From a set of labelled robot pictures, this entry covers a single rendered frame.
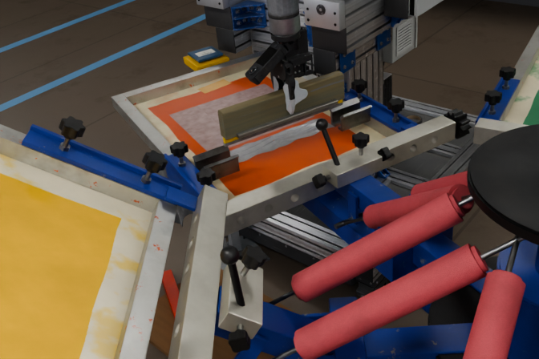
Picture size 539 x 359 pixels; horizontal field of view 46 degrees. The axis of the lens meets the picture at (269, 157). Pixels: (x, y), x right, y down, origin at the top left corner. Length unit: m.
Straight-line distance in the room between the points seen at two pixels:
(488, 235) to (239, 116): 1.68
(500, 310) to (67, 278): 0.64
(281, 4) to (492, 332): 0.92
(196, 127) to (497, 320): 1.23
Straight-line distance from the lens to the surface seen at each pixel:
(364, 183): 1.43
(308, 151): 1.72
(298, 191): 1.43
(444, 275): 0.92
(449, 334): 1.13
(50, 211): 1.17
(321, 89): 1.67
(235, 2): 2.37
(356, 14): 2.09
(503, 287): 0.88
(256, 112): 1.59
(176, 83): 2.14
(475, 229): 3.01
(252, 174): 1.64
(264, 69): 1.54
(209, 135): 1.85
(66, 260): 1.09
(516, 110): 1.93
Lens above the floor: 1.84
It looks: 31 degrees down
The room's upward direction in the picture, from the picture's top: 6 degrees counter-clockwise
